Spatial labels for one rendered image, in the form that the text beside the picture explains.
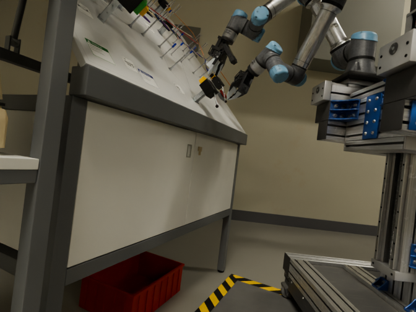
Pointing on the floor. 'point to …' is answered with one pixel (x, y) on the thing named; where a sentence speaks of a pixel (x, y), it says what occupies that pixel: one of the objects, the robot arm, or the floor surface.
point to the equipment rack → (41, 156)
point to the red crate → (132, 285)
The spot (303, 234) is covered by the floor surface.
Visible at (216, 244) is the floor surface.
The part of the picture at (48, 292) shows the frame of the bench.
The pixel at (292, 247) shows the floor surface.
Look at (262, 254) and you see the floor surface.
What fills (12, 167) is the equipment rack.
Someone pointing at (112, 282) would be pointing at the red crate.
